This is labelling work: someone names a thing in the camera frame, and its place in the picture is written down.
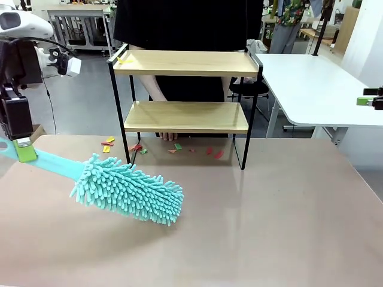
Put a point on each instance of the black wrist mount block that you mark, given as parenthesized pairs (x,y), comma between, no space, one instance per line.
(21,62)

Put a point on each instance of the teal chenille duster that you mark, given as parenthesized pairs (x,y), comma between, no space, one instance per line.
(128,191)

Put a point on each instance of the grey metal workbench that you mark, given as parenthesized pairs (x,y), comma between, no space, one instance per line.
(77,12)

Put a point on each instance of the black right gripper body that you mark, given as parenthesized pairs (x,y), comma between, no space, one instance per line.
(378,103)

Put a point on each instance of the person's right forearm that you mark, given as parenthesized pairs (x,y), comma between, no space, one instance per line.
(154,87)

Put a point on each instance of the green paper scrap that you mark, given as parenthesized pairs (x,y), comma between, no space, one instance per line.
(178,146)
(144,151)

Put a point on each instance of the two-tier wooden metal shelf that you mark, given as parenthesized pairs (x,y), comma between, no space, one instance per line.
(185,70)

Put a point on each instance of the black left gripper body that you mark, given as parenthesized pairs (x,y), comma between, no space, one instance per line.
(16,116)

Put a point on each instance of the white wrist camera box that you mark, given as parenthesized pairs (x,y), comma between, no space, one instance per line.
(74,66)

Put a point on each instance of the person in black clothes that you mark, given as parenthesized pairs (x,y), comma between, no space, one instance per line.
(188,27)

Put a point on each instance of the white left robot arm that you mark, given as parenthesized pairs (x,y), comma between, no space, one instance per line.
(30,25)

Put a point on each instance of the wooden cabinet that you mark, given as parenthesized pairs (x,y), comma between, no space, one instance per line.
(347,30)

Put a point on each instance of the black stand pole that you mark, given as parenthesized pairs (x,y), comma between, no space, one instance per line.
(321,30)

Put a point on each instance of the person's right hand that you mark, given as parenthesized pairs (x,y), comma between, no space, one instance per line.
(169,136)

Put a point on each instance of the person in floral shirt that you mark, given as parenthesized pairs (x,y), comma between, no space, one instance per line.
(287,27)

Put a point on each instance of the black stool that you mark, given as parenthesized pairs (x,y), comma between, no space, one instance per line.
(260,88)

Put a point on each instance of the yellow paper scrap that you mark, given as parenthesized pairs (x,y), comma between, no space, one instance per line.
(110,139)
(124,60)

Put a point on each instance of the large white table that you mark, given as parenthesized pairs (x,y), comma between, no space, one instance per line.
(314,89)

